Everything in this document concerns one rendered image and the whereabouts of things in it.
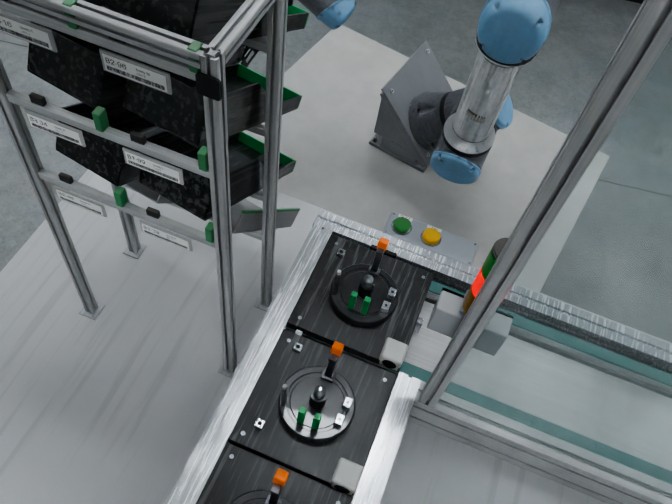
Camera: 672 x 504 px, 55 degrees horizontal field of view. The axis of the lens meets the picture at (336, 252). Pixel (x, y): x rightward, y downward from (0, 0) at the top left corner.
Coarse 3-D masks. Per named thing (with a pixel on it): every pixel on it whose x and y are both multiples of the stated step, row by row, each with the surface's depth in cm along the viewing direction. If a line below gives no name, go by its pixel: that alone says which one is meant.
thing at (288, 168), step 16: (160, 144) 101; (176, 144) 106; (240, 144) 124; (256, 144) 123; (160, 160) 98; (240, 160) 118; (256, 160) 105; (288, 160) 121; (144, 176) 101; (192, 176) 97; (240, 176) 102; (256, 176) 108; (160, 192) 101; (176, 192) 99; (192, 192) 98; (208, 192) 97; (240, 192) 105; (192, 208) 99; (208, 208) 98
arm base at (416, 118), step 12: (420, 96) 163; (432, 96) 162; (444, 96) 159; (420, 108) 162; (432, 108) 160; (420, 120) 161; (432, 120) 160; (444, 120) 158; (420, 132) 162; (432, 132) 161; (420, 144) 165; (432, 144) 166
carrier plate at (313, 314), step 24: (336, 240) 141; (336, 264) 138; (384, 264) 139; (408, 264) 140; (312, 288) 134; (408, 288) 136; (312, 312) 130; (408, 312) 133; (312, 336) 129; (336, 336) 128; (360, 336) 129; (384, 336) 129; (408, 336) 130
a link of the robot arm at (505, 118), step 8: (464, 88) 156; (448, 96) 158; (456, 96) 155; (448, 104) 156; (456, 104) 154; (504, 104) 152; (448, 112) 156; (504, 112) 151; (512, 112) 154; (496, 120) 149; (504, 120) 151; (496, 128) 152; (504, 128) 153
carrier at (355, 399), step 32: (288, 352) 125; (320, 352) 126; (256, 384) 121; (288, 384) 119; (320, 384) 120; (352, 384) 123; (384, 384) 123; (256, 416) 117; (288, 416) 116; (320, 416) 111; (352, 416) 117; (256, 448) 114; (288, 448) 115; (320, 448) 115; (352, 448) 116; (320, 480) 113; (352, 480) 111
